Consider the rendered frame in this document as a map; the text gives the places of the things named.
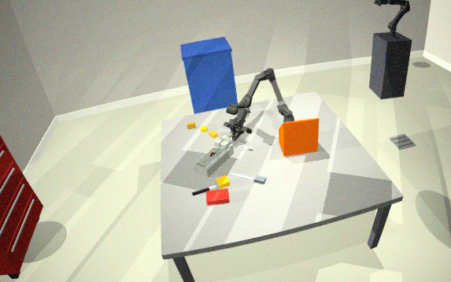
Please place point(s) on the red flat block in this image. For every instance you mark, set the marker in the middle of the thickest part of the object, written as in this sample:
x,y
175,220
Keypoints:
x,y
216,197

